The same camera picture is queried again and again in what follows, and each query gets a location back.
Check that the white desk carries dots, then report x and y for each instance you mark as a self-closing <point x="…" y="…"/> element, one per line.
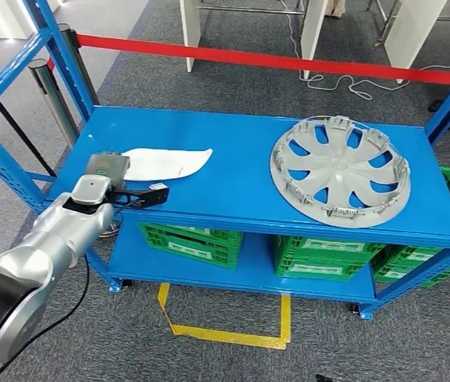
<point x="190" y="31"/>
<point x="411" y="31"/>

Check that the grey wheel hubcap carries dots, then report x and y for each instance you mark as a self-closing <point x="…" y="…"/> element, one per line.
<point x="340" y="174"/>

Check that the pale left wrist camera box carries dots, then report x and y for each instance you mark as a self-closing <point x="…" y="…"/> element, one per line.
<point x="92" y="189"/>

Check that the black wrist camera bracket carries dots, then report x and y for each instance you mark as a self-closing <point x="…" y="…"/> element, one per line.
<point x="145" y="198"/>

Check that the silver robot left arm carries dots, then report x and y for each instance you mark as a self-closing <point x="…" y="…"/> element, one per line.
<point x="58" y="232"/>

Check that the blue metal shelf rack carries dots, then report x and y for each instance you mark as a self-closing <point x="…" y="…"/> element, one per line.
<point x="229" y="174"/>

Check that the black pole stand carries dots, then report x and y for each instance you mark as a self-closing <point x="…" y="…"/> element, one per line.
<point x="12" y="120"/>

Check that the red barrier belt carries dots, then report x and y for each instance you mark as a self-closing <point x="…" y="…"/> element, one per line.
<point x="249" y="55"/>

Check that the person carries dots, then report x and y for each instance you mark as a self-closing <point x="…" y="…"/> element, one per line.
<point x="334" y="8"/>

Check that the black robot right foot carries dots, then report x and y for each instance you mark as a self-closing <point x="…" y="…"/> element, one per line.
<point x="323" y="378"/>

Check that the white curved plastic part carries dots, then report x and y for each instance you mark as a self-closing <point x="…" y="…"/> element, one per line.
<point x="161" y="163"/>

